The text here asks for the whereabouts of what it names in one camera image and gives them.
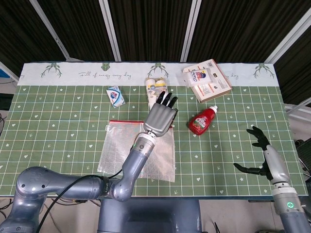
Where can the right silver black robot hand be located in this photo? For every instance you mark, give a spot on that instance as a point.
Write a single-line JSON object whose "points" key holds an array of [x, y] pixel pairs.
{"points": [[277, 167]]}

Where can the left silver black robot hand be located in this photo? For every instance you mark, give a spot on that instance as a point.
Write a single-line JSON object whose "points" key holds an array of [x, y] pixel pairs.
{"points": [[160, 119]]}

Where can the clear mesh zipper pouch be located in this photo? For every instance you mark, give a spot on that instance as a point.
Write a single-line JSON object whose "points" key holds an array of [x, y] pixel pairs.
{"points": [[116, 148]]}

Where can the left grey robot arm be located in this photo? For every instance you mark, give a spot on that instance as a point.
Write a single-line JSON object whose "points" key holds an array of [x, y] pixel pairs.
{"points": [[80, 187]]}

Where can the small blue white packet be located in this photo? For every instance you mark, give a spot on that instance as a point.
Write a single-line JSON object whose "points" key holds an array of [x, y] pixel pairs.
{"points": [[116, 97]]}

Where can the plastic wrapped roll pack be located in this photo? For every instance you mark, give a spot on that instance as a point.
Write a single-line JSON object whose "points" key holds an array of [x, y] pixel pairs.
{"points": [[154, 92]]}

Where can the red ketchup bottle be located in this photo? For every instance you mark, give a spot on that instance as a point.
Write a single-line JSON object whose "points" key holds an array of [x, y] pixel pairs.
{"points": [[201, 121]]}

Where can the white plastic wrapped packet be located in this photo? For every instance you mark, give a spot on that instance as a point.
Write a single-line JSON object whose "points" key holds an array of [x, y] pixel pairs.
{"points": [[196, 76]]}

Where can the grey robot torso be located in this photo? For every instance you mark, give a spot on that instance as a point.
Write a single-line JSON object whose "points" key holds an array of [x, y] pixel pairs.
{"points": [[148, 216]]}

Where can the green grid tablecloth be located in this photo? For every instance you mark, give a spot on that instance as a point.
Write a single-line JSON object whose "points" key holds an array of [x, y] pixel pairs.
{"points": [[60, 126]]}

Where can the white partition post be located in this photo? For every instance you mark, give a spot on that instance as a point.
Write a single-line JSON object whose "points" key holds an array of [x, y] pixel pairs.
{"points": [[289, 36], [51, 31], [190, 29], [110, 29]]}

